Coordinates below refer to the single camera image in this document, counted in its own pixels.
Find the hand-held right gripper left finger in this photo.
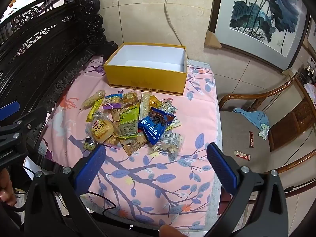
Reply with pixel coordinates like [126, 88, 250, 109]
[23, 144, 107, 237]

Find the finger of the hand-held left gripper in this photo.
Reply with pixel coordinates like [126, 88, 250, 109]
[0, 101, 21, 122]
[0, 106, 48, 150]

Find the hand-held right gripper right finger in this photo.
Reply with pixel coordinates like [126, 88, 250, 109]
[206, 142, 289, 237]

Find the red label bread packet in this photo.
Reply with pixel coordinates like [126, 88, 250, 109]
[86, 117, 115, 144]

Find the clear peanut packet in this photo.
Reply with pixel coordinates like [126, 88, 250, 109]
[148, 132, 185, 161]

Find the long clear grain bar packet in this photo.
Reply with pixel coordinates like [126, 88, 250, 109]
[139, 92, 151, 121]

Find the yellow cardboard box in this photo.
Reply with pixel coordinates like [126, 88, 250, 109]
[103, 42, 188, 97]

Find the person's left hand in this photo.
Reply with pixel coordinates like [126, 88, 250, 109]
[0, 170, 16, 206]

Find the person's right hand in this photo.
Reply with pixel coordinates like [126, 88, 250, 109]
[159, 224, 189, 237]

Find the red white small packet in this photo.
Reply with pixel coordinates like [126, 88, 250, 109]
[234, 150, 250, 160]

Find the black yellow small packet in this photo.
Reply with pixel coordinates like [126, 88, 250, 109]
[83, 136, 97, 151]

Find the round cracker packet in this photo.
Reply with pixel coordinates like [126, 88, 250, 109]
[104, 133, 124, 147]

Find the large brown snack packet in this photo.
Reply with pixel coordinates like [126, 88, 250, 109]
[121, 136, 149, 156]

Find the green white packet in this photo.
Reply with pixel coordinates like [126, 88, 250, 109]
[258, 125, 271, 140]

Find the green seed packet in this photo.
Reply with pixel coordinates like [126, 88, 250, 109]
[114, 105, 140, 139]

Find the yellow stick packet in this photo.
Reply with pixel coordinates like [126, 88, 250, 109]
[86, 98, 104, 123]

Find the pink floral tablecloth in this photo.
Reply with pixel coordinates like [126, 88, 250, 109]
[39, 54, 224, 231]

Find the small brown snack packet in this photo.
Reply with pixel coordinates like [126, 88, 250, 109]
[110, 109, 124, 122]

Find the blue cloth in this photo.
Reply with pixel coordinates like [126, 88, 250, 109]
[233, 108, 270, 130]

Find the dark carved wooden bench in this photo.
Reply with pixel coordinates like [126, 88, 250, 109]
[0, 0, 119, 178]

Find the wooden armchair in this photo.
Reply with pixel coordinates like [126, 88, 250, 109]
[218, 73, 316, 190]

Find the blue label snack packet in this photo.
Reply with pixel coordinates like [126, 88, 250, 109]
[104, 92, 124, 106]

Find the clear cake packet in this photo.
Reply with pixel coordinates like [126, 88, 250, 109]
[122, 91, 141, 108]

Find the green edged bean packet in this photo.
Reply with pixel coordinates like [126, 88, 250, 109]
[158, 98, 177, 115]

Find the yellow candy packet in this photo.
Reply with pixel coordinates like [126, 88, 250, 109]
[149, 95, 161, 110]

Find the cardboard corner protector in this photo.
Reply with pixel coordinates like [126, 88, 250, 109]
[281, 68, 298, 77]
[204, 30, 222, 49]

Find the dark side cabinet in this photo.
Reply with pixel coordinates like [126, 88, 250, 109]
[297, 57, 316, 84]

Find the framed lotus painting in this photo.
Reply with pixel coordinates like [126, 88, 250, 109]
[207, 0, 311, 73]

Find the black cable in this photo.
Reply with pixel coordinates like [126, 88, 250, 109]
[15, 165, 118, 215]

